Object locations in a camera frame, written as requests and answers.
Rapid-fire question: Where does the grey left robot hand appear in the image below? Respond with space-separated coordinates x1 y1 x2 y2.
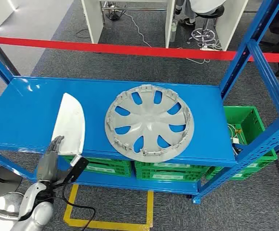
36 135 66 184

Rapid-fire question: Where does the white plastic body panel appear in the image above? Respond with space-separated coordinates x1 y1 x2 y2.
51 92 86 157

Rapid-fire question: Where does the blue metal shelf rack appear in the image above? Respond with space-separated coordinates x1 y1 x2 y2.
0 0 279 209

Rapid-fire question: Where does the green plastic crate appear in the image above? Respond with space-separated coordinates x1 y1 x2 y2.
62 155 132 168
83 165 132 179
134 161 211 173
205 159 262 182
222 105 278 174
136 170 209 183

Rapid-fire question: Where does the grey wheel hubcap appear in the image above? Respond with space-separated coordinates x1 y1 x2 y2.
104 84 195 163

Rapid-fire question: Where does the white desk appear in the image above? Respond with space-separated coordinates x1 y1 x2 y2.
215 0 249 51
81 0 176 49

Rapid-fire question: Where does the red barrier belt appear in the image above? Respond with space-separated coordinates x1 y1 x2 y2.
0 36 279 64

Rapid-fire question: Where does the clear plastic bottle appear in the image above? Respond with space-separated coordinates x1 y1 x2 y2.
170 19 178 43

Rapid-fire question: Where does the white power strip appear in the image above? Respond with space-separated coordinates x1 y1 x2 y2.
199 44 223 52

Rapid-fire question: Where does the person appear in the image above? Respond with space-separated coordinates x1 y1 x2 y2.
176 0 227 27

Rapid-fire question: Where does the black stool chrome base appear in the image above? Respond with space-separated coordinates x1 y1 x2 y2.
191 5 225 43

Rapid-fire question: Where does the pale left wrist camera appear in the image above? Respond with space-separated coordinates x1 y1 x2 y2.
69 154 83 167

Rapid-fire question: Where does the black camera bracket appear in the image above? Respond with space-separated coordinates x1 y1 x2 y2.
48 156 90 189

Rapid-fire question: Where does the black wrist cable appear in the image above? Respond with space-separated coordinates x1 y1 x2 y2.
62 183 97 231

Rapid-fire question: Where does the black cable bundle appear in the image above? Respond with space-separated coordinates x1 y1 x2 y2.
105 1 127 21

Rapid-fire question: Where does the white floor cable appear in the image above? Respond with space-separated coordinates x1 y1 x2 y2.
124 11 152 49

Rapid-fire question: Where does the white wire bundle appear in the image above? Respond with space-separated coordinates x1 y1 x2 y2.
227 122 248 155

